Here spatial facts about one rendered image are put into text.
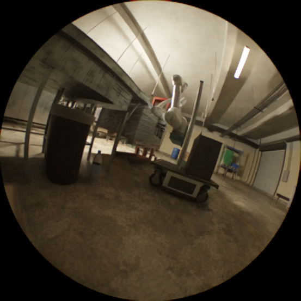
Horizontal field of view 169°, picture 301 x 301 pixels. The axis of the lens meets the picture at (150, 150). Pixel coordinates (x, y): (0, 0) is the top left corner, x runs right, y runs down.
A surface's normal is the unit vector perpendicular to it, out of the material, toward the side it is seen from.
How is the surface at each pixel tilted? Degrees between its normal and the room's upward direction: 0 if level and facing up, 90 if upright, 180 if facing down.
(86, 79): 90
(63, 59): 90
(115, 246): 0
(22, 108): 90
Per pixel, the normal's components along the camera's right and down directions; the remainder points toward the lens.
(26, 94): 0.88, 0.33
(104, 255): 0.33, -0.94
